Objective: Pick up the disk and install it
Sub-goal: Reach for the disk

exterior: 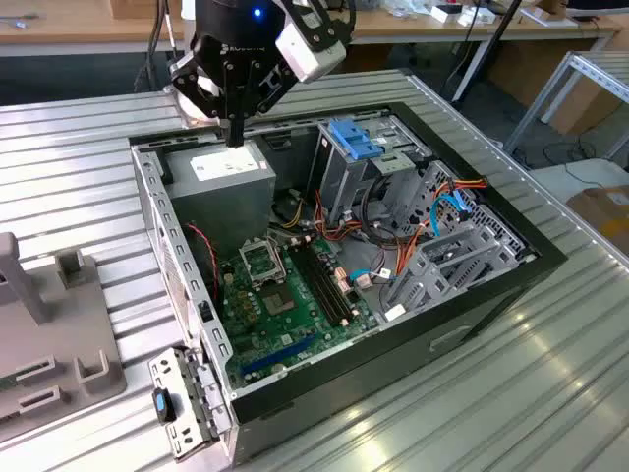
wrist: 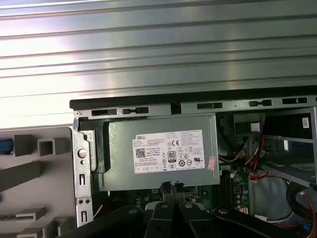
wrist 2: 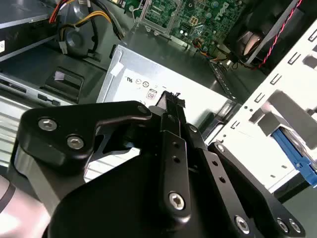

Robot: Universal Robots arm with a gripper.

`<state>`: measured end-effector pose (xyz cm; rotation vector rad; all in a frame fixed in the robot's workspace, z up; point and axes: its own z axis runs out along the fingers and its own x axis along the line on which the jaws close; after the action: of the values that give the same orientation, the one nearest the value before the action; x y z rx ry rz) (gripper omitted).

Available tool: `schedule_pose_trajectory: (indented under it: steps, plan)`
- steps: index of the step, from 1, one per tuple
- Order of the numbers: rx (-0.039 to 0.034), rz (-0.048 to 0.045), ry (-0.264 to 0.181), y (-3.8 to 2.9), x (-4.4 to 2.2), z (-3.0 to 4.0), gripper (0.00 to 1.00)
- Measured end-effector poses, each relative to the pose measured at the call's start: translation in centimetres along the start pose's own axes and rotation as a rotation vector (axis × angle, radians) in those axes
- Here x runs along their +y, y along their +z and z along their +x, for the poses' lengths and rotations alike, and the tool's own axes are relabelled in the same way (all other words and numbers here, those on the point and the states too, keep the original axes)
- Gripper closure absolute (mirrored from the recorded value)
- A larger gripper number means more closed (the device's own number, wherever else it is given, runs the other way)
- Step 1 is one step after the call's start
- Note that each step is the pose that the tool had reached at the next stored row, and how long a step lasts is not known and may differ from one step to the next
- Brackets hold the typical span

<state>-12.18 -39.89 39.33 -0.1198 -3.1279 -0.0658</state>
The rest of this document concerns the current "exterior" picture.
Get green RAM stick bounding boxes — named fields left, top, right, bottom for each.
left=0, top=363, right=35, bottom=394

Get grey metal slot bracket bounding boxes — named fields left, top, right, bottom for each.
left=147, top=346, right=232, bottom=462

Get grey metal drive cage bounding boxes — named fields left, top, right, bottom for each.
left=314, top=115, right=433, bottom=232

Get brown square base plate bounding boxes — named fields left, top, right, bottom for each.
left=166, top=86, right=227, bottom=130

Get brown cardboard box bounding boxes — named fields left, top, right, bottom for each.
left=486, top=41, right=605, bottom=99
left=540, top=73, right=620, bottom=137
left=564, top=184, right=629, bottom=257

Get grey parts rack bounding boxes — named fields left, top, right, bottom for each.
left=0, top=230, right=128, bottom=443

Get green motherboard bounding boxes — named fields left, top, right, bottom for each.
left=215, top=230, right=382, bottom=389

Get red black fan wire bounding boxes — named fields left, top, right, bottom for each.
left=185, top=221, right=220, bottom=301

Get black open PC case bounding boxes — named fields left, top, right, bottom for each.
left=128, top=100, right=570, bottom=468

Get blue plastic drive latch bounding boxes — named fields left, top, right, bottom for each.
left=327, top=119, right=384, bottom=162

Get grey power supply unit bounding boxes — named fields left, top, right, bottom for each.
left=164, top=140, right=277, bottom=257

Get black RAM slot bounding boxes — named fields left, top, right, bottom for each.
left=304, top=242, right=358, bottom=321
left=287, top=247, right=342, bottom=327
left=299, top=244, right=353, bottom=324
left=293, top=245, right=348, bottom=325

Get white box with black lid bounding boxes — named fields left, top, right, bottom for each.
left=430, top=3, right=466, bottom=25

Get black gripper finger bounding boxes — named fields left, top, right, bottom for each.
left=234, top=53, right=299, bottom=148
left=170, top=48, right=236, bottom=148

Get square grey chipset chip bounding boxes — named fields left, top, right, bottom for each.
left=259, top=287, right=300, bottom=316

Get grey metal disk bay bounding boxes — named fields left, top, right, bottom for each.
left=380, top=230, right=525, bottom=321

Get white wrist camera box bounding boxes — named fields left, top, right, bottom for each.
left=274, top=9, right=348, bottom=84

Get CPU socket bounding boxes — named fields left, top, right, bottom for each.
left=238, top=235, right=287, bottom=289

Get orange black wire bundle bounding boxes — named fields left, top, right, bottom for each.
left=267, top=189, right=424, bottom=247

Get black stand pole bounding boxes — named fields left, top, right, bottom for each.
left=449, top=0, right=523, bottom=105

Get long blue data wire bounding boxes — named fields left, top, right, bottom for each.
left=430, top=192, right=474, bottom=238

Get blue expansion slot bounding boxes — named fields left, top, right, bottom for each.
left=239, top=332, right=318, bottom=375

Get short blue data wire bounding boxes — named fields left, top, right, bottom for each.
left=349, top=267, right=394, bottom=284

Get orange power wire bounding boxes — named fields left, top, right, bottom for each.
left=395, top=176, right=490, bottom=276

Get light wooden desk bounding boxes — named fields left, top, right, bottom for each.
left=343, top=0, right=623, bottom=102
left=0, top=0, right=198, bottom=58

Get yellow black power wires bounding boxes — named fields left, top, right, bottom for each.
left=269, top=189, right=315, bottom=232

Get small white box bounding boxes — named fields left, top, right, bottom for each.
left=459, top=5, right=497, bottom=27

